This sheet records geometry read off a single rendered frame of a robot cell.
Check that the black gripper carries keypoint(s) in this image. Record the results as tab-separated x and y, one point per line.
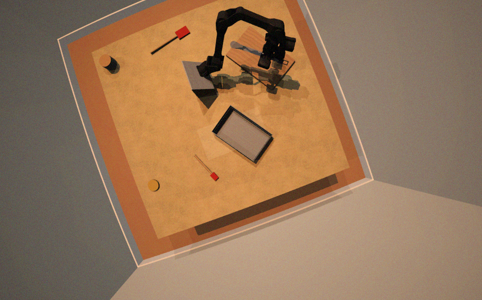
265	59

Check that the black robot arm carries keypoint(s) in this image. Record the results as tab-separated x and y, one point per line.
274	37

